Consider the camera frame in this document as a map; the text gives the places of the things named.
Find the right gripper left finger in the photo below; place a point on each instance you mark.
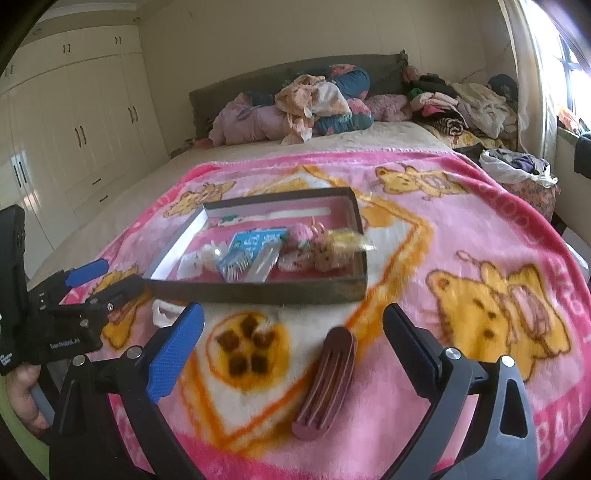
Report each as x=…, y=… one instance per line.
x=85, y=441

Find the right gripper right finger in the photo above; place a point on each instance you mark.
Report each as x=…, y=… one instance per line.
x=500, y=442

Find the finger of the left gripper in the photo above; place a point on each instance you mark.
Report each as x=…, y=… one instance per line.
x=61, y=282
x=100, y=305

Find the pearl beige claw hair clip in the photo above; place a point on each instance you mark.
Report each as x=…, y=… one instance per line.
x=210, y=254

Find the sparkly beige bow hair clip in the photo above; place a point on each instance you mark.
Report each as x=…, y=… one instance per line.
x=318, y=258

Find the person's left hand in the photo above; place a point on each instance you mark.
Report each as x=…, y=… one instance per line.
x=19, y=383

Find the white claw hair clip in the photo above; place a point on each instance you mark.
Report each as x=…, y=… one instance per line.
x=190, y=266

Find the pink book with blue label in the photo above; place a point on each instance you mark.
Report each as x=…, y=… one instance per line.
x=298, y=224

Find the clear plastic packet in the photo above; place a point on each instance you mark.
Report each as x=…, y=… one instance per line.
x=264, y=263

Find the cream built-in wardrobe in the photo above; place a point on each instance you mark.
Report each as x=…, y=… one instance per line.
x=78, y=127

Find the pink bear print blanket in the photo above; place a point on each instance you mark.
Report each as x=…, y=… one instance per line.
x=478, y=267

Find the shallow dark cardboard box tray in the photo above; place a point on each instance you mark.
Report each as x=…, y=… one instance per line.
x=320, y=290

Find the pink folded quilt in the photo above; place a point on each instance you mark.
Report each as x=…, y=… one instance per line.
x=240, y=122

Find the yellow item in clear bag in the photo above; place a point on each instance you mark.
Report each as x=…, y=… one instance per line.
x=347, y=240

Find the clothes basket by bed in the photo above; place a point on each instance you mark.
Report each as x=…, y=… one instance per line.
x=524, y=175

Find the floral beige crumpled cloth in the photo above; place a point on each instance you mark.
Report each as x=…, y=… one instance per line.
x=304, y=100

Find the dark clothes on windowsill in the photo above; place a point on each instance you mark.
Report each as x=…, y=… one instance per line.
x=581, y=164

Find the dark teal floral pillow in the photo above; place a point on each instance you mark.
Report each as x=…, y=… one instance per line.
x=354, y=84

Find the pile of mixed clothes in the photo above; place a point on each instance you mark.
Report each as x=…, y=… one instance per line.
x=465, y=114

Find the cream window curtain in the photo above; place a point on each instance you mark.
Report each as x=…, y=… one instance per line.
x=537, y=123

